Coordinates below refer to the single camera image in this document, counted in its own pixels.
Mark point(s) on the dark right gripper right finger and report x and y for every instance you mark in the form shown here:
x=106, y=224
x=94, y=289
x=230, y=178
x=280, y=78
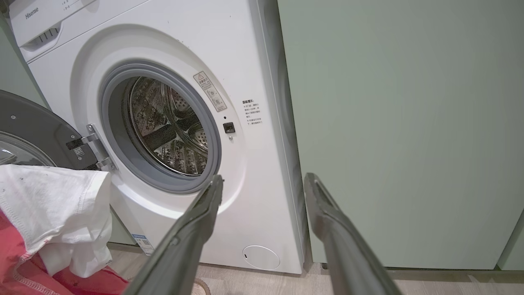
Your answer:
x=344, y=254

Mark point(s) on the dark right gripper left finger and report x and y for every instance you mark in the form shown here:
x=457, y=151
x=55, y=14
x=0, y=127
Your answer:
x=184, y=246

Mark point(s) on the red and white garment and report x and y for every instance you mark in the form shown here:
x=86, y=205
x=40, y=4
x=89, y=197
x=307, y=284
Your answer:
x=53, y=205

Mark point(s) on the dark round washing machine door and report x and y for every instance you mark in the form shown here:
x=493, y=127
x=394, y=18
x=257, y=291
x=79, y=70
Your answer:
x=37, y=123

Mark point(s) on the black door latch socket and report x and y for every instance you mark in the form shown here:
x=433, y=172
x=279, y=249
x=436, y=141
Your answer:
x=229, y=128

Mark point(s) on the metal door hinge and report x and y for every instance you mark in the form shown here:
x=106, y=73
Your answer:
x=95, y=141

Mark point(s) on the grey rubber door gasket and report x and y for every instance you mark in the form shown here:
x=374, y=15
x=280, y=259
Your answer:
x=111, y=123

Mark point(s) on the white washing machine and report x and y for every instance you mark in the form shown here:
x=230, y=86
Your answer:
x=245, y=61

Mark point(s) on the blue energy label sticker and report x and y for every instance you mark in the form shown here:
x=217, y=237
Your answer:
x=143, y=243

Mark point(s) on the round white filter cover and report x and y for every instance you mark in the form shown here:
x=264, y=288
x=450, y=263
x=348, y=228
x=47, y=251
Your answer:
x=261, y=257

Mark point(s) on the steel perforated washer drum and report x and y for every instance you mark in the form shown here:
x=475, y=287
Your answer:
x=163, y=123

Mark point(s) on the small QR code sticker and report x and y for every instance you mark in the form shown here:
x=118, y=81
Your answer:
x=79, y=151

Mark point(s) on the pale green cabinet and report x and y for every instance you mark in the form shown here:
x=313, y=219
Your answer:
x=409, y=123
x=513, y=250
x=16, y=69

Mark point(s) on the warning sticker on washer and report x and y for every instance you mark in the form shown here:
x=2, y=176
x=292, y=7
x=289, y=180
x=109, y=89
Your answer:
x=209, y=91

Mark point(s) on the white detergent drawer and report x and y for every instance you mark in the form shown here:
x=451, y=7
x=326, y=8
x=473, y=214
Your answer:
x=41, y=16

